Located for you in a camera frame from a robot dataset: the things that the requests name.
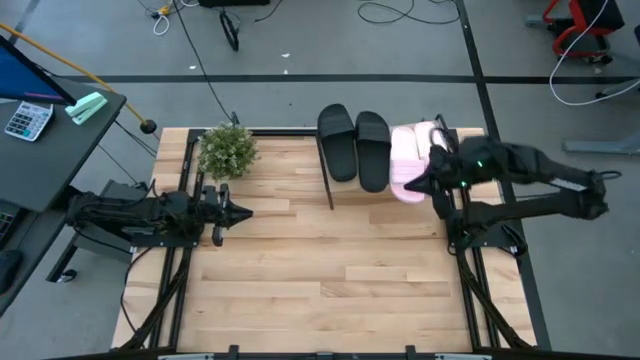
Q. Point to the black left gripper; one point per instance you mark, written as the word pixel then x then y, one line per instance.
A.
pixel 210 212

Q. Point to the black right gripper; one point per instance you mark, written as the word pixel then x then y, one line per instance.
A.
pixel 460 165

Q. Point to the black rubber slide sandal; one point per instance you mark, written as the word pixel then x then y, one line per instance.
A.
pixel 337 145
pixel 372 155

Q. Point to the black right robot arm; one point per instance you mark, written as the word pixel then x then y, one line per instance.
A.
pixel 540 167

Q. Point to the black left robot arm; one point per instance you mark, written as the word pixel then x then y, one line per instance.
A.
pixel 125 212

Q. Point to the small green potted plant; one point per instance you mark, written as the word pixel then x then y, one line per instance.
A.
pixel 227 152

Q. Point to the grey metal stand foot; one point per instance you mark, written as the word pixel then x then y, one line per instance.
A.
pixel 600 146
pixel 625 87

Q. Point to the mint green stapler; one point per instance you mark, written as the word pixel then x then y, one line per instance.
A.
pixel 85 107

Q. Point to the black office desk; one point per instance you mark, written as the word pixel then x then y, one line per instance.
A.
pixel 45 170

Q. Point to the grey desk calculator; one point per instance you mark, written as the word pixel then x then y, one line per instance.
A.
pixel 27 120

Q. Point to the computer keyboard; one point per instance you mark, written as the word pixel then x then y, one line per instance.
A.
pixel 5 222

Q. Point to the red and black cart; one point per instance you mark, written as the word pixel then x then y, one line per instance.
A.
pixel 600 15

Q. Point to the computer monitor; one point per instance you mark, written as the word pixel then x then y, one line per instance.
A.
pixel 25 80

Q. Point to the black curved bracket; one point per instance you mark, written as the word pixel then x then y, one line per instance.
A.
pixel 234 119

